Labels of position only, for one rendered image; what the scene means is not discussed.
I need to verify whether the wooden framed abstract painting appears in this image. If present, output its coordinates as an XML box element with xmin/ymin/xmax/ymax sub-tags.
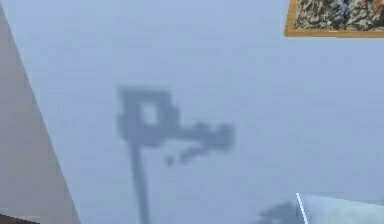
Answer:
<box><xmin>283</xmin><ymin>0</ymin><xmax>384</xmax><ymax>38</ymax></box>

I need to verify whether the pale blue white box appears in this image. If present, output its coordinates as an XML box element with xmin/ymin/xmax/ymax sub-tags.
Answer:
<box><xmin>295</xmin><ymin>192</ymin><xmax>384</xmax><ymax>224</ymax></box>

